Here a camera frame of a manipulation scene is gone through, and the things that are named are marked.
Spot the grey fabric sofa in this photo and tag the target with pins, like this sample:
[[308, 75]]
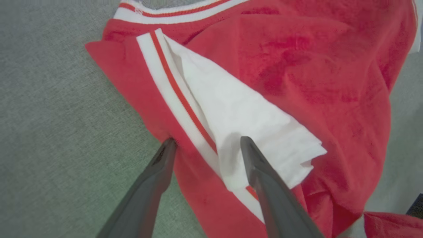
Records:
[[49, 115]]

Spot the red and white jersey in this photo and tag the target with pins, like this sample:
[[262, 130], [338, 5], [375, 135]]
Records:
[[297, 66]]

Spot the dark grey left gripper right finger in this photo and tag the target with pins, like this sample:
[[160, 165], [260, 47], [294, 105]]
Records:
[[277, 201]]

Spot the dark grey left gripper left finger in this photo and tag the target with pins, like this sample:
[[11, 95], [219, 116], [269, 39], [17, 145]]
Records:
[[142, 198]]

